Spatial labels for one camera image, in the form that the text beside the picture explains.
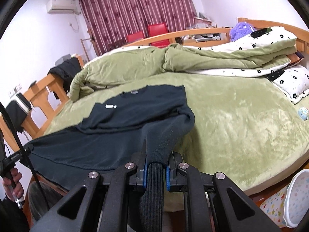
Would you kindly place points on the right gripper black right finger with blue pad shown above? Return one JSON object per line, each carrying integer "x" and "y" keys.
{"x": 213, "y": 202}

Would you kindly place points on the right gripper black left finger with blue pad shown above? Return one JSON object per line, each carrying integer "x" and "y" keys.
{"x": 108, "y": 202}

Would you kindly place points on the dark navy sweater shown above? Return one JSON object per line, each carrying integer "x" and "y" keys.
{"x": 152, "y": 119}

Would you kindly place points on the star-print laundry basket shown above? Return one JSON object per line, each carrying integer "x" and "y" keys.
{"x": 288, "y": 206}

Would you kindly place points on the green plush bed sheet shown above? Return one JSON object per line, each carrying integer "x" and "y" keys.
{"x": 244, "y": 127}

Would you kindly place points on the black jacket on footboard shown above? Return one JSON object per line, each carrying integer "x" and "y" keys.
{"x": 67, "y": 71}

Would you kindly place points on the small light-blue toy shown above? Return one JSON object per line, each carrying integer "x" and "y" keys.
{"x": 303, "y": 113}

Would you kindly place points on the white flower-print pillow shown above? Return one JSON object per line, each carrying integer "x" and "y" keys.
{"x": 293, "y": 82}

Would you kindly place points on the green folded quilt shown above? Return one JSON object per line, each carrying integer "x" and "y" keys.
{"x": 251, "y": 56}

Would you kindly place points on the white air conditioner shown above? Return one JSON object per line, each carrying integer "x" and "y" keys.
{"x": 61, "y": 6}

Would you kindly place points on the red chair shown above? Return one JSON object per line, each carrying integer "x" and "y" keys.
{"x": 158, "y": 29}
{"x": 135, "y": 37}

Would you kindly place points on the purple plush toy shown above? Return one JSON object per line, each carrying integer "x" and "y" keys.
{"x": 240, "y": 30}

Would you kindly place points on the black remote on quilt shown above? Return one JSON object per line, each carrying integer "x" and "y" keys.
{"x": 260, "y": 32}

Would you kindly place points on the maroon striped curtain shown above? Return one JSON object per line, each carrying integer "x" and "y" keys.
{"x": 112, "y": 20}

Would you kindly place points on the wooden bed frame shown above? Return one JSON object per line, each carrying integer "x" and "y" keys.
{"x": 43, "y": 96}

